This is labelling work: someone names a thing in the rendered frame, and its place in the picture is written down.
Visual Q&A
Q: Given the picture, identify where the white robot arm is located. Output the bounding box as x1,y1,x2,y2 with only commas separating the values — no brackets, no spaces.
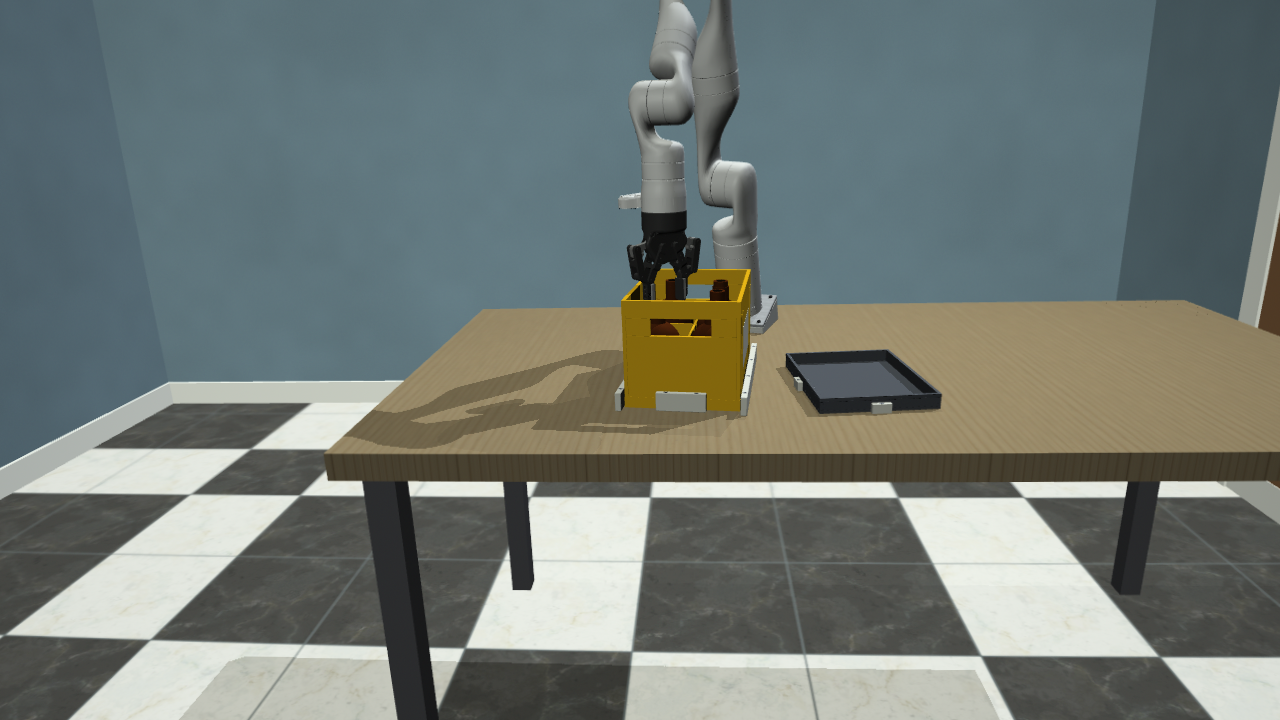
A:
618,0,762,316

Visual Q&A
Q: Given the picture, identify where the yellow bottle crate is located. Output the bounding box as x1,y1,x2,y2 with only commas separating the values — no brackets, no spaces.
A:
621,269,751,411

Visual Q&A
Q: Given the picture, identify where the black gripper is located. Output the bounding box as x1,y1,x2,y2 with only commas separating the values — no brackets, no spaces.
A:
627,210,701,300

